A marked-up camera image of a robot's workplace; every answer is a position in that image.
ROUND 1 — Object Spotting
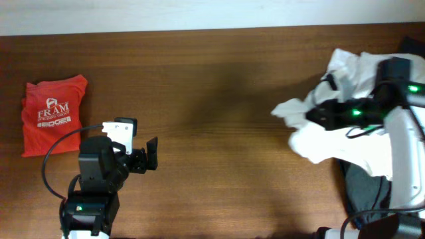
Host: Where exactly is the white t-shirt with robot print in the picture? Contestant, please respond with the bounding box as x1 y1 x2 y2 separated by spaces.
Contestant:
270 48 425 182

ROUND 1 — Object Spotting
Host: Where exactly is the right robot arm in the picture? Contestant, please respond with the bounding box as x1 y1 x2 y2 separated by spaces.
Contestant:
305 57 424 239

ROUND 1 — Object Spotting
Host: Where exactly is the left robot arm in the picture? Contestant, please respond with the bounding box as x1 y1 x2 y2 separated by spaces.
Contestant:
59 136 158 238

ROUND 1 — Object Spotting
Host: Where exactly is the dark navy clothes pile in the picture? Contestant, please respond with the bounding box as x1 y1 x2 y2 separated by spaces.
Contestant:
337 37 424 229

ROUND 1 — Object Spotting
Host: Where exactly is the red folded printed t-shirt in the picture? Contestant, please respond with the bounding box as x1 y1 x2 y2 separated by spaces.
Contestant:
21 75 88 157

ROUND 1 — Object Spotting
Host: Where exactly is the white back wall panel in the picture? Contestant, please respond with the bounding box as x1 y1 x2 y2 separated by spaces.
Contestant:
1 0 424 36

